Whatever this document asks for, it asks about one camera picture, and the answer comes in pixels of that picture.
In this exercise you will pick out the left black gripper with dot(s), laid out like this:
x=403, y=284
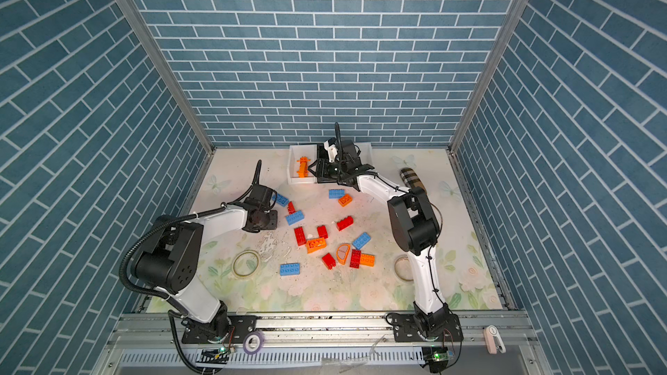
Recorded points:
x=274, y=222

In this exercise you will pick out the red lego beside arch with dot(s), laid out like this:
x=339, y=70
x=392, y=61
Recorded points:
x=355, y=259

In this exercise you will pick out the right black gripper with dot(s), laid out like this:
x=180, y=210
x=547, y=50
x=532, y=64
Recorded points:
x=311, y=169

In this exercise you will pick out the white pink device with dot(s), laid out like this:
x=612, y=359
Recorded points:
x=493, y=340

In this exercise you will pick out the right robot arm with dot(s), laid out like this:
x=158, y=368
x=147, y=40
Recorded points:
x=414, y=224

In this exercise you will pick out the plaid glasses case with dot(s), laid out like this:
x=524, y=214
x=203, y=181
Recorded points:
x=410, y=178

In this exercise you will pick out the left white bin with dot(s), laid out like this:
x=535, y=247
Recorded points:
x=295, y=152

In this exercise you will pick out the white bin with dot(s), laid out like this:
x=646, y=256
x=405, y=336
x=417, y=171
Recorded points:
x=295, y=152
x=366, y=156

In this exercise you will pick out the metal front rail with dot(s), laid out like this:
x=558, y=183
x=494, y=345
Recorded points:
x=353, y=342

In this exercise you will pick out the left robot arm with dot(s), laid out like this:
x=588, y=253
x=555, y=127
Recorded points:
x=163, y=262

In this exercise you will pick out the red tall lego centre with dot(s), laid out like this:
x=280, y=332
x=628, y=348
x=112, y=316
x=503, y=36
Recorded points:
x=300, y=237

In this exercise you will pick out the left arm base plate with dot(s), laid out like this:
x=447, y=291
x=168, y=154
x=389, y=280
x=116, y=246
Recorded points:
x=223, y=329

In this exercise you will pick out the black middle bin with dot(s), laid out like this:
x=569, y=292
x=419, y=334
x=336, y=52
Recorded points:
x=329, y=162

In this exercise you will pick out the right white bin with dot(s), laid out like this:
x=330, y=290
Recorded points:
x=366, y=156

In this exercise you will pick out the blue lego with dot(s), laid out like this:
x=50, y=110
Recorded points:
x=361, y=241
x=336, y=193
x=281, y=200
x=294, y=218
x=289, y=269

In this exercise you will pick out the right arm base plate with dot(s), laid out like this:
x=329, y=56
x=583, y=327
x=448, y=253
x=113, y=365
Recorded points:
x=410, y=328

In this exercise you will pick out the purple tape roll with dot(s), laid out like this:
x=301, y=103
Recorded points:
x=253, y=342

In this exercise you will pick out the blue lego bottom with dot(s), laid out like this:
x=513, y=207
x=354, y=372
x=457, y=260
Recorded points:
x=289, y=269

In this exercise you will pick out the orange arch lego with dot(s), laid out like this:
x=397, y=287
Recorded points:
x=342, y=253

